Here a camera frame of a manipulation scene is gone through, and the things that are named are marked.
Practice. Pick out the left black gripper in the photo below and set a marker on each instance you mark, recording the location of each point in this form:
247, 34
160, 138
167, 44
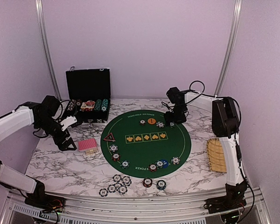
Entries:
62, 146

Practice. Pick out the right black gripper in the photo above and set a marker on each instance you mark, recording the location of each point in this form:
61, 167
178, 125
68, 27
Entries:
168, 119

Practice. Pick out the orange round dealer button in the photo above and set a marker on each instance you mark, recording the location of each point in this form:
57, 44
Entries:
151, 121

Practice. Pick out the red playing card deck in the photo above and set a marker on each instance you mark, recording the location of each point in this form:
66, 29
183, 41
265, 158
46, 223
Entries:
88, 146

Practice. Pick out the blue small blind button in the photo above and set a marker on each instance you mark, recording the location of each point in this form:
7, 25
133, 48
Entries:
165, 163

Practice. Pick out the triangular all-in button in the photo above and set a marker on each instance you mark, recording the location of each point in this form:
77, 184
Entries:
109, 137

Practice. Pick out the teal chip stack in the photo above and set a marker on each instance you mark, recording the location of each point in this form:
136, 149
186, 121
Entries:
161, 185

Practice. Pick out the brown chip stack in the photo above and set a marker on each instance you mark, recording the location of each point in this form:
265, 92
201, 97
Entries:
147, 182

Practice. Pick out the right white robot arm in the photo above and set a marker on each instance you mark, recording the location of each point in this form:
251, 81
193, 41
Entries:
226, 119

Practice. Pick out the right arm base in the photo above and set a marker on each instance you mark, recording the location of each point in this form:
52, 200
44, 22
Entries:
220, 204

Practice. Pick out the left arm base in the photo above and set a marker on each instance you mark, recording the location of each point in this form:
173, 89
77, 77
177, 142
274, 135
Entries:
49, 203

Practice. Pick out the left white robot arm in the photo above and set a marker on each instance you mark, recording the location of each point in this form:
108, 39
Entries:
41, 116

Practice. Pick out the blue beige chips in case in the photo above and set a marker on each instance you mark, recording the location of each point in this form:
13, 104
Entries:
71, 105

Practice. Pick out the round green poker mat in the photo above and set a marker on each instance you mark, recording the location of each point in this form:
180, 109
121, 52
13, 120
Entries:
143, 145

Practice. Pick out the brown hundred chips in case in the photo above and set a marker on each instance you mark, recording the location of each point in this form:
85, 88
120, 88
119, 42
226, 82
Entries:
78, 102

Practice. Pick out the card deck in case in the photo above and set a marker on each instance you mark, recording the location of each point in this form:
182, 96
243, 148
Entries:
87, 106

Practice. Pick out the green chip row in case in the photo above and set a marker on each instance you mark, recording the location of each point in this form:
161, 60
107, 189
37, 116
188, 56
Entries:
98, 104

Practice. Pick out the black poker chip case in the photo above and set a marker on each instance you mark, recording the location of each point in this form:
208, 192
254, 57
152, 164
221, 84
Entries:
89, 84

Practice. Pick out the teal chip row in case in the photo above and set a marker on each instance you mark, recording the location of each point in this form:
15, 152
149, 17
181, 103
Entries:
104, 105

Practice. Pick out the woven bamboo mat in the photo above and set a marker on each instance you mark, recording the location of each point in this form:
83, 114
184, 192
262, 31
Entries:
215, 155

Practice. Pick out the scattered blue ten chip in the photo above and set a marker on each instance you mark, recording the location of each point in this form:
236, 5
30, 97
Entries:
122, 189
112, 188
118, 185
117, 178
103, 192

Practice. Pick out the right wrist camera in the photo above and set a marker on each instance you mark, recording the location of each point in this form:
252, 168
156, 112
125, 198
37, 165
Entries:
175, 96

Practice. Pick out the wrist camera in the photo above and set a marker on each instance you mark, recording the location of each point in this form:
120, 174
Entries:
69, 121
175, 96

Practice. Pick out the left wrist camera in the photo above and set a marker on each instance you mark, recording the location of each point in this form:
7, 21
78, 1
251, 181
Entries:
69, 121

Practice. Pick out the right aluminium frame post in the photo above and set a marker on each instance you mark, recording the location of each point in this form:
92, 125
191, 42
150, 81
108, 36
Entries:
230, 45

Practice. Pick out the aluminium frame post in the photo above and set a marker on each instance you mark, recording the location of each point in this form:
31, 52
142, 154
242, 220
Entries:
45, 44
230, 45

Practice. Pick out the left aluminium frame post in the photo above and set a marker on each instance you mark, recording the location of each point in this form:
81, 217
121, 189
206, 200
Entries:
45, 44

